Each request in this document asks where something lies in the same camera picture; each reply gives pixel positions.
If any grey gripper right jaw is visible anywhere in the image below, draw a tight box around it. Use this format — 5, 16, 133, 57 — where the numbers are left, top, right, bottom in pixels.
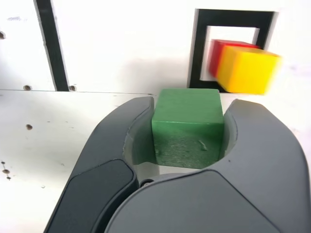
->
104, 98, 307, 233

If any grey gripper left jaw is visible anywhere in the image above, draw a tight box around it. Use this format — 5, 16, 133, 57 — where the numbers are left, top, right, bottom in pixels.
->
45, 96, 159, 233

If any green cube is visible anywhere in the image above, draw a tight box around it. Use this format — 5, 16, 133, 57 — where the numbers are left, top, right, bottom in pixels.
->
151, 88, 225, 169

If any yellow cube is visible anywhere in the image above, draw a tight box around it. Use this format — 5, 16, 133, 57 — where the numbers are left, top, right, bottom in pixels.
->
216, 45, 284, 95

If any red cube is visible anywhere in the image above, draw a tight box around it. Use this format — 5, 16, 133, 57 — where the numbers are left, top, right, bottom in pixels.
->
208, 38, 259, 78

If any black tape square outline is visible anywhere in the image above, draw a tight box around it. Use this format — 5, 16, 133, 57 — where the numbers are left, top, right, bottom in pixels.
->
187, 9, 276, 89

